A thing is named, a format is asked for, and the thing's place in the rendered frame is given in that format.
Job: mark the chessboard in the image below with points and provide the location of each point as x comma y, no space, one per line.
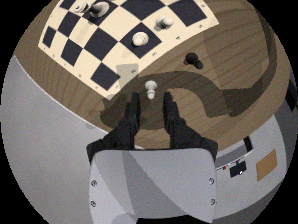
100,51

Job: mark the white pawn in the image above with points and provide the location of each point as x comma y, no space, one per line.
151,86
140,39
164,21

